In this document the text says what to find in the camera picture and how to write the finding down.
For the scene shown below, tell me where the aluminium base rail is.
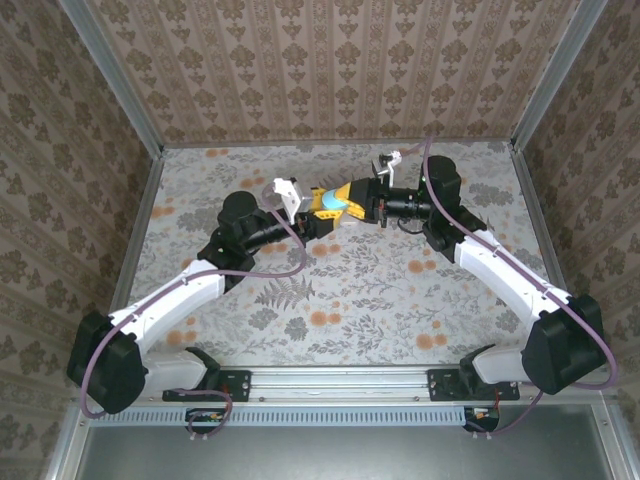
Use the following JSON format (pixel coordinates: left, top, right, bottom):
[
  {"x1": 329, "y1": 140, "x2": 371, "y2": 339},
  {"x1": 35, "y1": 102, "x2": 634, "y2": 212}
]
[{"x1": 74, "y1": 364, "x2": 614, "y2": 407}]

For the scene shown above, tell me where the light blue earbud charging case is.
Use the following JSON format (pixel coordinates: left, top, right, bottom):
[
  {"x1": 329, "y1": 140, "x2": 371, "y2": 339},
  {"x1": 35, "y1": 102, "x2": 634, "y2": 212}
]
[{"x1": 321, "y1": 188, "x2": 350, "y2": 212}]

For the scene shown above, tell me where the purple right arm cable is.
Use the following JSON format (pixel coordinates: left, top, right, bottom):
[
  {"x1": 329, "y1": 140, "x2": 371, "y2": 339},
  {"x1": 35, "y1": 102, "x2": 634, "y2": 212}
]
[{"x1": 399, "y1": 135, "x2": 620, "y2": 437}]

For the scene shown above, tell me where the floral patterned tablecloth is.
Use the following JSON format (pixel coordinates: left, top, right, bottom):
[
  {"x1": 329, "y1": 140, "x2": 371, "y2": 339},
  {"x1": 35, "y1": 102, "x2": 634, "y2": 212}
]
[{"x1": 127, "y1": 142, "x2": 576, "y2": 369}]

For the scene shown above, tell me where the black controller board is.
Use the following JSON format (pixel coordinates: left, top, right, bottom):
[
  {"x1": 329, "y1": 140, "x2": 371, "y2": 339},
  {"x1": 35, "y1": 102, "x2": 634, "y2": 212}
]
[
  {"x1": 183, "y1": 407, "x2": 235, "y2": 435},
  {"x1": 462, "y1": 405, "x2": 502, "y2": 434}
]

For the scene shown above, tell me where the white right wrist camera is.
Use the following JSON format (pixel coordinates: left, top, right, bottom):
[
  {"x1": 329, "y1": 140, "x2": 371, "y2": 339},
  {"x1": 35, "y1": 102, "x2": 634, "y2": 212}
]
[{"x1": 370, "y1": 149, "x2": 404, "y2": 186}]

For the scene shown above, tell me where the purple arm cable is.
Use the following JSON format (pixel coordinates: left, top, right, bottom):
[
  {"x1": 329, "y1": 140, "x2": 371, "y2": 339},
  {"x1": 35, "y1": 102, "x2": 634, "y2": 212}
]
[
  {"x1": 79, "y1": 184, "x2": 308, "y2": 442},
  {"x1": 399, "y1": 135, "x2": 620, "y2": 437}
]

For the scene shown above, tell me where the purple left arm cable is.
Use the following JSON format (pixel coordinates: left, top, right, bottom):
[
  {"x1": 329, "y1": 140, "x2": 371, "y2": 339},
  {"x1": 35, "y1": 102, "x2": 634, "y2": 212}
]
[{"x1": 79, "y1": 184, "x2": 308, "y2": 442}]

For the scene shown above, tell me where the aluminium side rail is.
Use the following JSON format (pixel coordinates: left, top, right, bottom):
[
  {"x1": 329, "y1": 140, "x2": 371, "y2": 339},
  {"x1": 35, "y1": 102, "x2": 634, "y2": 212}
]
[
  {"x1": 94, "y1": 147, "x2": 166, "y2": 369},
  {"x1": 510, "y1": 142, "x2": 591, "y2": 366}
]

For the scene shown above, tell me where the grey metal panel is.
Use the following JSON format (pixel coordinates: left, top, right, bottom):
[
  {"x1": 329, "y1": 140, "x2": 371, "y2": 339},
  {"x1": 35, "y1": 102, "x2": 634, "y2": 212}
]
[{"x1": 74, "y1": 405, "x2": 619, "y2": 480}]

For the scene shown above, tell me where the slotted grey cable duct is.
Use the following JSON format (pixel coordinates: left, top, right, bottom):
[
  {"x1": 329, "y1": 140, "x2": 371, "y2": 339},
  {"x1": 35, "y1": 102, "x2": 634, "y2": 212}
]
[{"x1": 89, "y1": 405, "x2": 471, "y2": 427}]

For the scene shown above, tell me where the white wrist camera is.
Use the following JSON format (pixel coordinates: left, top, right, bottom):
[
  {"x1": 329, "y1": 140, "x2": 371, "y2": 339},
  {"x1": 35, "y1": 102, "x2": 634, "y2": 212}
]
[
  {"x1": 370, "y1": 149, "x2": 404, "y2": 186},
  {"x1": 272, "y1": 177, "x2": 314, "y2": 216}
]

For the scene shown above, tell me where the aluminium corner post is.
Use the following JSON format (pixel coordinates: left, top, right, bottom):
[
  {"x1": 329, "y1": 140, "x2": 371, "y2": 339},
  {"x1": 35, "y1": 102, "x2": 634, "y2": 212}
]
[
  {"x1": 57, "y1": 0, "x2": 167, "y2": 157},
  {"x1": 510, "y1": 0, "x2": 610, "y2": 149}
]

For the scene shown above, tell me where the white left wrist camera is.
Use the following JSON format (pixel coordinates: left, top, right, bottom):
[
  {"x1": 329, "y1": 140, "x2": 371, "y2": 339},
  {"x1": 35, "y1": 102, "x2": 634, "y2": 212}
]
[{"x1": 272, "y1": 177, "x2": 314, "y2": 216}]

